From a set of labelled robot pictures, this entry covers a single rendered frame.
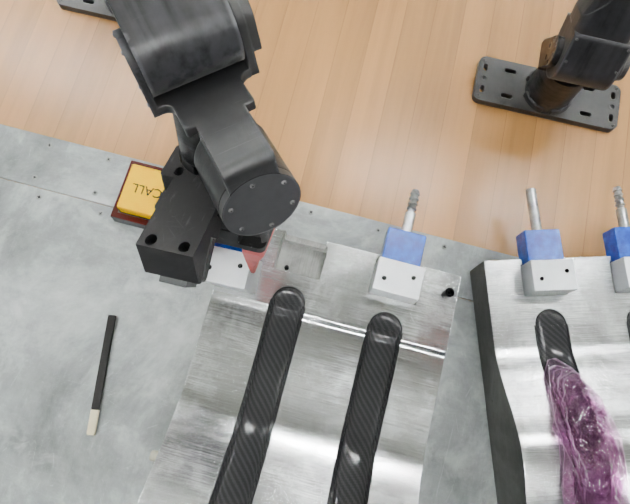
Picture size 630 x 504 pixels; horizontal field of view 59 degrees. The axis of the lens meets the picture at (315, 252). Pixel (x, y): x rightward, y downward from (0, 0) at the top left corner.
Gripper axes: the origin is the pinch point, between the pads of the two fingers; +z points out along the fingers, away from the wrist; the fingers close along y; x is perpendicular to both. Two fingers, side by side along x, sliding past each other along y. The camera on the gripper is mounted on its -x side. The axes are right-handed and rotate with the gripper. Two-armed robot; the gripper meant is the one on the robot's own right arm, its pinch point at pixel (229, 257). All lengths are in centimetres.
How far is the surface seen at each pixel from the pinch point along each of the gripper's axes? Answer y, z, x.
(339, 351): 12.7, 8.2, -3.0
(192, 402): -0.9, 10.7, -11.4
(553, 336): 36.1, 10.3, 6.5
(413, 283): 18.7, 2.6, 3.8
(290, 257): 4.7, 6.2, 6.3
